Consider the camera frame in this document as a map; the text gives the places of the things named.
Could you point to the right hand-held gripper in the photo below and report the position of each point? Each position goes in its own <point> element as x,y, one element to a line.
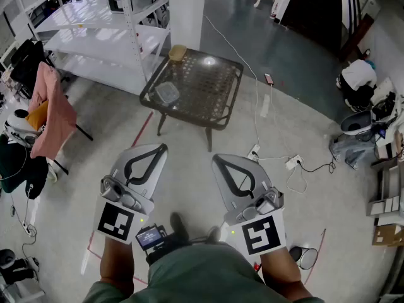
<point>262,235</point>

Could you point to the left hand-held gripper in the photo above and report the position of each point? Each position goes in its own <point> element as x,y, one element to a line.
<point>115,223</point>

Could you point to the clear plastic container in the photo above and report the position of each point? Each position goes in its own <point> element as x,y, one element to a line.
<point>168,103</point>

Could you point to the person's left forearm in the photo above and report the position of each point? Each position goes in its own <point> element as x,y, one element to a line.
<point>116,264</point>

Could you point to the person's right forearm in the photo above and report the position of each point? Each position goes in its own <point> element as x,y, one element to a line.
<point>281,273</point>

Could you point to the person's right shoe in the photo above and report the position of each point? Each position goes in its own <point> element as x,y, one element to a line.
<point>214,235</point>

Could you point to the person's shoe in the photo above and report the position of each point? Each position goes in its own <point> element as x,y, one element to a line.
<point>214,235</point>
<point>178,226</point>

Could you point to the black-legged chair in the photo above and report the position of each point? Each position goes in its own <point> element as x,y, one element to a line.
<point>83,133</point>

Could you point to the person's left shoe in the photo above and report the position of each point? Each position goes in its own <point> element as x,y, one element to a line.
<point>178,226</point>

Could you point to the small screen device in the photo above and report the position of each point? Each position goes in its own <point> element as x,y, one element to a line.
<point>148,237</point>

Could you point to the dark wicker glass-top table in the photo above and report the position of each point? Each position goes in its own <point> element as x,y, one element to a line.
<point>205,87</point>

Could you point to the pink cloth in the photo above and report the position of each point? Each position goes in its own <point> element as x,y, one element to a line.
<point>57,112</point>

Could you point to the person's green shirt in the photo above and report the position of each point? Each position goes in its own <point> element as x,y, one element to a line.
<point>205,276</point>

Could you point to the pink phone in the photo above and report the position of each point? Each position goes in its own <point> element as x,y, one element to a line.
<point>269,78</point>

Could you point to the small tan woven basket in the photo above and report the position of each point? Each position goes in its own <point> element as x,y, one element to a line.
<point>177,53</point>

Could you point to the orange cushion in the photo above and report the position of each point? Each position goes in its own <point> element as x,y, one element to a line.
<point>38,115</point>

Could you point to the white grey appliance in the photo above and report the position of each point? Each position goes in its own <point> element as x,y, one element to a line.
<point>356,122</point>

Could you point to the white metal shelving rack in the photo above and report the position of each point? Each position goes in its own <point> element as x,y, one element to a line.
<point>94,43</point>

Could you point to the white black device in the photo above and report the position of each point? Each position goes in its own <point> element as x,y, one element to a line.
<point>19,123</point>

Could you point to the grey white boxes rack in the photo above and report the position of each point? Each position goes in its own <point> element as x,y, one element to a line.
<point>386,200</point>

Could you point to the black office chair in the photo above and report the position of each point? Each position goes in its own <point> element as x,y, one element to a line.
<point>26,62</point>

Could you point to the cardboard box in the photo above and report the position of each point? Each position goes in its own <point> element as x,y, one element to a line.
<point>388,236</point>

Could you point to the black round device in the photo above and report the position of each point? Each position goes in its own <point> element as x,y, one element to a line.
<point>12,267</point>

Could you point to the small red white bottle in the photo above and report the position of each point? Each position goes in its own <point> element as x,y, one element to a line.
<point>273,13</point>

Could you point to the dark wooden frame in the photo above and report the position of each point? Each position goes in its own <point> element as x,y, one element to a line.
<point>356,33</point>

